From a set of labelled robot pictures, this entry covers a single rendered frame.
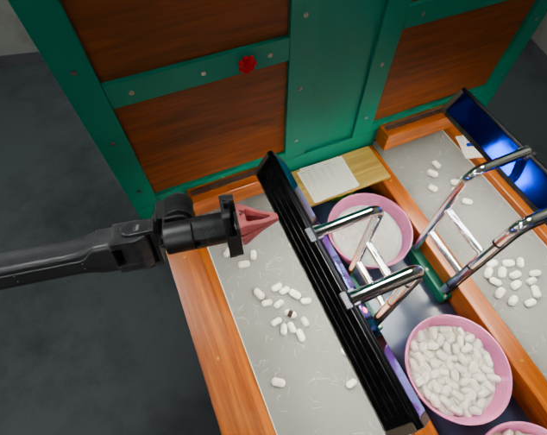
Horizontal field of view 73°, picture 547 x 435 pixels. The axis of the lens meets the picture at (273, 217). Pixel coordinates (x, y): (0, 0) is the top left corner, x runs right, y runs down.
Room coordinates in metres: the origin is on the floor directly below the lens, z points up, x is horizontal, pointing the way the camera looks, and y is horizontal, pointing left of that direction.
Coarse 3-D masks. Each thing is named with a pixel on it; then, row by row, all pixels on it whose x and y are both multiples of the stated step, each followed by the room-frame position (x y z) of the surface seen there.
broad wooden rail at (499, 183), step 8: (448, 128) 0.99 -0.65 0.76; (456, 144) 0.93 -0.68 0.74; (472, 160) 0.85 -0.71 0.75; (480, 160) 0.84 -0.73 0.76; (488, 176) 0.77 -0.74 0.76; (496, 176) 0.76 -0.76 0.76; (496, 184) 0.74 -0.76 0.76; (504, 184) 0.73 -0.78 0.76; (504, 192) 0.70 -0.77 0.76; (512, 192) 0.70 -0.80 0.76; (512, 200) 0.67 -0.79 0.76; (520, 200) 0.66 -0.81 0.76; (520, 208) 0.64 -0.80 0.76; (528, 208) 0.63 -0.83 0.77; (520, 216) 0.62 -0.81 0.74; (544, 224) 0.57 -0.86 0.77; (536, 232) 0.56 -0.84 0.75; (544, 232) 0.55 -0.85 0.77; (544, 240) 0.53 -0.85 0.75
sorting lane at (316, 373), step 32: (256, 256) 0.47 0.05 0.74; (288, 256) 0.47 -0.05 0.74; (224, 288) 0.37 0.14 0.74; (256, 320) 0.28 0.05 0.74; (288, 320) 0.28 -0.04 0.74; (320, 320) 0.28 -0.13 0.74; (256, 352) 0.19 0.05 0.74; (288, 352) 0.19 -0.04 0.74; (320, 352) 0.19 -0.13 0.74; (288, 384) 0.11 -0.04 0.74; (320, 384) 0.11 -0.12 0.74; (288, 416) 0.04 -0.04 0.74; (320, 416) 0.04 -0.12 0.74; (352, 416) 0.04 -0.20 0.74
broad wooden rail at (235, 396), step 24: (192, 264) 0.44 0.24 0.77; (192, 288) 0.36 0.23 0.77; (216, 288) 0.37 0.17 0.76; (192, 312) 0.29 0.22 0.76; (216, 312) 0.29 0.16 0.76; (192, 336) 0.23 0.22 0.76; (216, 336) 0.23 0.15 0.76; (216, 360) 0.17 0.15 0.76; (240, 360) 0.17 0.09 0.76; (216, 384) 0.11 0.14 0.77; (240, 384) 0.11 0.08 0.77; (216, 408) 0.06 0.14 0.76; (240, 408) 0.06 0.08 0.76; (264, 408) 0.06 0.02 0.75; (240, 432) 0.01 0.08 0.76; (264, 432) 0.01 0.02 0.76
